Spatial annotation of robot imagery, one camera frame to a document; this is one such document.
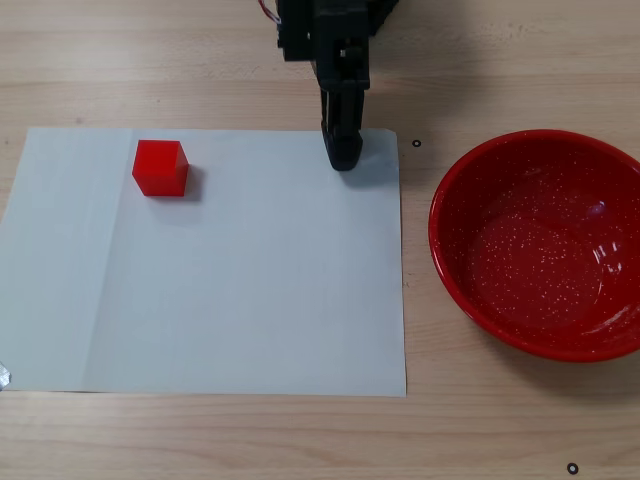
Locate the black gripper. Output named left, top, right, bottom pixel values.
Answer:
left=313, top=0, right=372, bottom=172

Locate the red cube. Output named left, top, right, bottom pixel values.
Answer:
left=131, top=139, right=190, bottom=198

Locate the red speckled bowl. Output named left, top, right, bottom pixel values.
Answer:
left=428, top=129, right=640, bottom=364

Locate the white paper sheet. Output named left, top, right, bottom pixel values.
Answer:
left=0, top=127, right=407, bottom=399

